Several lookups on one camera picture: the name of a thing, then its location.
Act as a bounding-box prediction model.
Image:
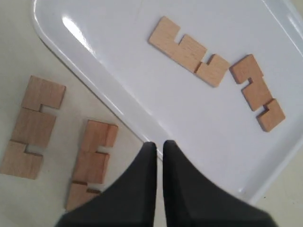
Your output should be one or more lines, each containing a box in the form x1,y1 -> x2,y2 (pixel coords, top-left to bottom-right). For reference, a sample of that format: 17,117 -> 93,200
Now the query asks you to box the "wooden cross piece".
65,120 -> 118,211
0,76 -> 66,179

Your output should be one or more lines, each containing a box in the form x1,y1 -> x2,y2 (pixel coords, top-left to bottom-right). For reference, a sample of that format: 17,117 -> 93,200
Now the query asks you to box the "notched wooden puzzle bar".
230,54 -> 285,132
148,16 -> 230,87

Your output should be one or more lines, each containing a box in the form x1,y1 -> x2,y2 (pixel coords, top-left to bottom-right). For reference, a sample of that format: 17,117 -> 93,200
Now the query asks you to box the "white plastic tray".
32,0 -> 303,203

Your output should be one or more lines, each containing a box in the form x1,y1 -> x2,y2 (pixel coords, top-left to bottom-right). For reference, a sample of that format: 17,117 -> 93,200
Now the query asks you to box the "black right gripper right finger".
163,140 -> 277,227

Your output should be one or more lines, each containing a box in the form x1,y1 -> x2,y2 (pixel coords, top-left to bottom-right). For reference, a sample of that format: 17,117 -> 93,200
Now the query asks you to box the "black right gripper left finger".
57,142 -> 157,227

